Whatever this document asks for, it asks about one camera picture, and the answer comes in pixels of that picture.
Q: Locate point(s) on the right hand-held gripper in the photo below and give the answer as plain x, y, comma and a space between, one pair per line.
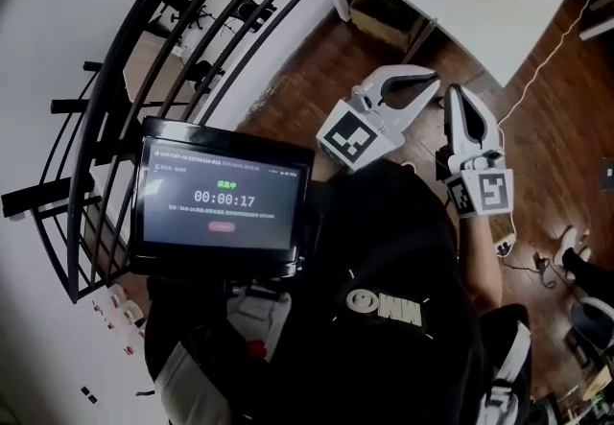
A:
489, 190

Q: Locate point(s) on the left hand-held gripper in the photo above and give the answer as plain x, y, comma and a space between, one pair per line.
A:
347, 135

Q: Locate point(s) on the person's right forearm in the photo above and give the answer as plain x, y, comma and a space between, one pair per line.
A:
479, 260

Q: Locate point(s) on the person's left forearm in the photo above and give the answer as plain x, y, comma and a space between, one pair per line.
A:
325, 169

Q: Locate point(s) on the brown cardboard box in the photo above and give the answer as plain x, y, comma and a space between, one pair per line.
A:
384, 15

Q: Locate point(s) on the white power strip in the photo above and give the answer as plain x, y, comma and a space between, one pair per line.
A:
506, 244

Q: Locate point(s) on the white printed card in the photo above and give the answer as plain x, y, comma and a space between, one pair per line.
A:
607, 176

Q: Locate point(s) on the black office chair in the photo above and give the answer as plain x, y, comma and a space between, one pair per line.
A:
252, 13
188, 13
208, 74

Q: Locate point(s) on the white-rimmed round bin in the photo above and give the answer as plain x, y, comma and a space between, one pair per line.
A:
592, 315

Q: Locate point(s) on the black chest-mounted tablet screen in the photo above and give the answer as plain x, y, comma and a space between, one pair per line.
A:
218, 202

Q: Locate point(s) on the person's black printed t-shirt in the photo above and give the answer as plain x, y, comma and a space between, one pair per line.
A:
384, 365

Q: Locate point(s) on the black metal railing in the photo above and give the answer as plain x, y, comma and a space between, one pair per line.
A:
103, 92

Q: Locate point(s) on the grey chest harness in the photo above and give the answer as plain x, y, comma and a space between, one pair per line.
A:
192, 380

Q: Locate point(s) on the group of small red-white packets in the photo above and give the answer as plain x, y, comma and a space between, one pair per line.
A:
117, 313

